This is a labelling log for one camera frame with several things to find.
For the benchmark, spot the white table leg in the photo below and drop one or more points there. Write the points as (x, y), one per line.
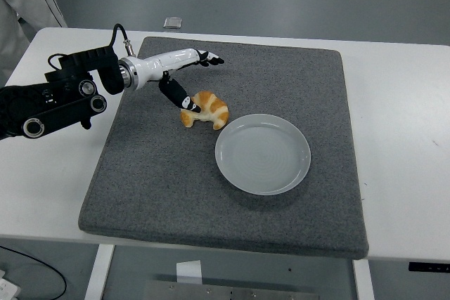
(98, 272)
(364, 282)

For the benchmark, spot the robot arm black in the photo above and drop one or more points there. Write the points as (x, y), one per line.
(63, 107)

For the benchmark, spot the white power strip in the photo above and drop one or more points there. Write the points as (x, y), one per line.
(7, 289)

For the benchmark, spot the grey round plate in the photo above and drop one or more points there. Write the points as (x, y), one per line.
(263, 159)

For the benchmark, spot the small silver floor plate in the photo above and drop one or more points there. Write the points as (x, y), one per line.
(173, 22)

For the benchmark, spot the croissant bread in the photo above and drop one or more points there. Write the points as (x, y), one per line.
(215, 107)

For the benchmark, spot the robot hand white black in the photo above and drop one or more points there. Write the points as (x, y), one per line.
(158, 64)

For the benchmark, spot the white tape piece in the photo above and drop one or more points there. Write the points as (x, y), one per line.
(190, 272)

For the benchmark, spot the black table control panel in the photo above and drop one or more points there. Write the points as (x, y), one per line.
(429, 267)

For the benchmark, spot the grey square mat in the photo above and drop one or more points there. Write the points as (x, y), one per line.
(158, 173)

